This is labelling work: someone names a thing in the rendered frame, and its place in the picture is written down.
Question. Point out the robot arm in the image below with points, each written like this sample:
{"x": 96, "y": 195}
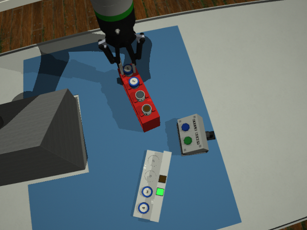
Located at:
{"x": 115, "y": 17}

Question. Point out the grey threaded tube neck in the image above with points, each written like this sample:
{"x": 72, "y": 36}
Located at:
{"x": 140, "y": 95}

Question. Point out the blue flat mat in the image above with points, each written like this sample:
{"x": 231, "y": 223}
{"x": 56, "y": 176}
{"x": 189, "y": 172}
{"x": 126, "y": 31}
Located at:
{"x": 198, "y": 194}

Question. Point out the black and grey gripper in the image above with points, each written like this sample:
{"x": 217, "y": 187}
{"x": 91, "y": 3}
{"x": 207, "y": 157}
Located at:
{"x": 120, "y": 41}

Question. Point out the white button panel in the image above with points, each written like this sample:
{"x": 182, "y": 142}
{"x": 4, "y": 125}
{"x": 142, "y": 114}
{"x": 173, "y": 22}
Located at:
{"x": 192, "y": 135}

